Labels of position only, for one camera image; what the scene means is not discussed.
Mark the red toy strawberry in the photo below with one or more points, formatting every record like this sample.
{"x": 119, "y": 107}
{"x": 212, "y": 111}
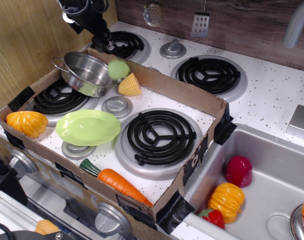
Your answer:
{"x": 213, "y": 216}

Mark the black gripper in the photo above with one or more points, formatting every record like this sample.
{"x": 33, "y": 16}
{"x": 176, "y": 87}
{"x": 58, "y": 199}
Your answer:
{"x": 92, "y": 21}

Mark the orange toy pumpkin on stove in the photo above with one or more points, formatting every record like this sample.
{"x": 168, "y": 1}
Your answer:
{"x": 30, "y": 123}

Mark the orange toy carrot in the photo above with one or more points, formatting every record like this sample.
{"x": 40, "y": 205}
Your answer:
{"x": 115, "y": 180}

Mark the silver oven knob left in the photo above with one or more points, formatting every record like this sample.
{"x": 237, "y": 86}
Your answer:
{"x": 22, "y": 164}

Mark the silver stove knob centre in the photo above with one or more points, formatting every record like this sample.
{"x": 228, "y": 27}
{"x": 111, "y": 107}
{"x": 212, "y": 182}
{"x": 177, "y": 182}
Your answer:
{"x": 119, "y": 106}

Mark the silver sink drain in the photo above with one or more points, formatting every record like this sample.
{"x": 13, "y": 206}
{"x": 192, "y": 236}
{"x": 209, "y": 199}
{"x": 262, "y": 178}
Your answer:
{"x": 297, "y": 224}

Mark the silver stove knob under plate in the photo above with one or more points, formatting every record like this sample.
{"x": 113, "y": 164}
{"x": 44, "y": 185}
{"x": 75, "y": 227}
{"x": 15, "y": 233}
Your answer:
{"x": 74, "y": 152}

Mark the orange toy pumpkin in sink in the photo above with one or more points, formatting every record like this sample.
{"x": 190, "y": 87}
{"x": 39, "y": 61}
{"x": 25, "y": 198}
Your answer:
{"x": 228, "y": 199}

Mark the front right black burner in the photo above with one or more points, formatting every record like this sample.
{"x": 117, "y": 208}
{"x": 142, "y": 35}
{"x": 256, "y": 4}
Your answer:
{"x": 160, "y": 137}

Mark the orange toy piece bottom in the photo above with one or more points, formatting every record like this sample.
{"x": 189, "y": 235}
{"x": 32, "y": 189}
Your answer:
{"x": 45, "y": 227}

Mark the silver faucet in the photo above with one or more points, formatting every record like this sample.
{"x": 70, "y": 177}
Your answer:
{"x": 295, "y": 28}

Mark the silver oven knob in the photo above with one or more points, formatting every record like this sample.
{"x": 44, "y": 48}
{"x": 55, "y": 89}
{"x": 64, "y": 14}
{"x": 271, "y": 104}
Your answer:
{"x": 109, "y": 221}
{"x": 22, "y": 164}

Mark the silver oven knob right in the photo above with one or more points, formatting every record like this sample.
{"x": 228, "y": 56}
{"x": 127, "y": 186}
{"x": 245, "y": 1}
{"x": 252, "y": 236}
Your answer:
{"x": 109, "y": 221}

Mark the hanging silver strainer ladle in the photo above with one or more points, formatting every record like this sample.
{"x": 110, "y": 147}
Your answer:
{"x": 153, "y": 13}

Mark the small steel pot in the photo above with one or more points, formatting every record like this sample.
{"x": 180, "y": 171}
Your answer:
{"x": 84, "y": 73}

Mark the yellow toy corn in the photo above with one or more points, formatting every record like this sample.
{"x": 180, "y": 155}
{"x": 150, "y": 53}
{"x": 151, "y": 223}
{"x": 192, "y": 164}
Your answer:
{"x": 130, "y": 86}

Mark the silver stove knob back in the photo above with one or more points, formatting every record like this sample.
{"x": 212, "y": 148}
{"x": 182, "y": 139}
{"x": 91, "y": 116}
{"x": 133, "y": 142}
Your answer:
{"x": 173, "y": 50}

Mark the back right black burner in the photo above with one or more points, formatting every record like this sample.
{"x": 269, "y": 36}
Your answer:
{"x": 213, "y": 75}

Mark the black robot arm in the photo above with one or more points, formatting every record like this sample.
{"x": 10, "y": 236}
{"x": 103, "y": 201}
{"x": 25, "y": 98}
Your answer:
{"x": 99, "y": 5}

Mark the light green toy broccoli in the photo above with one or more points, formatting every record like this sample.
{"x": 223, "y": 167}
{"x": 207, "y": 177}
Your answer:
{"x": 118, "y": 69}

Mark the front left black burner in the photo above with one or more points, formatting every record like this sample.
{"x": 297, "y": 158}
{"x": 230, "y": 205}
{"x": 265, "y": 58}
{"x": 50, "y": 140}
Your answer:
{"x": 58, "y": 98}

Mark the dark red toy vegetable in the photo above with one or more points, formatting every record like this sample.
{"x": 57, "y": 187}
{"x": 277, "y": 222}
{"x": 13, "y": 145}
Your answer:
{"x": 239, "y": 171}

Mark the light green plastic plate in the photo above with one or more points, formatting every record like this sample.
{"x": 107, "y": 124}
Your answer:
{"x": 88, "y": 127}

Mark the hanging silver slotted spatula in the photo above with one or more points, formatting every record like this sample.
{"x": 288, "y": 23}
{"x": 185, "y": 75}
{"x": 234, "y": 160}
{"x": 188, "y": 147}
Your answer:
{"x": 200, "y": 22}

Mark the cardboard fence with black tape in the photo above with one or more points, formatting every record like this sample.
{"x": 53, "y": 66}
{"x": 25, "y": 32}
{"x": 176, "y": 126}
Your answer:
{"x": 169, "y": 208}

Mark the silver sink basin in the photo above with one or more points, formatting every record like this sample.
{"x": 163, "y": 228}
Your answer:
{"x": 276, "y": 190}

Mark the silver faucet base plate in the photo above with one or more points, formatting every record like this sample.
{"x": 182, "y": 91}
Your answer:
{"x": 296, "y": 124}

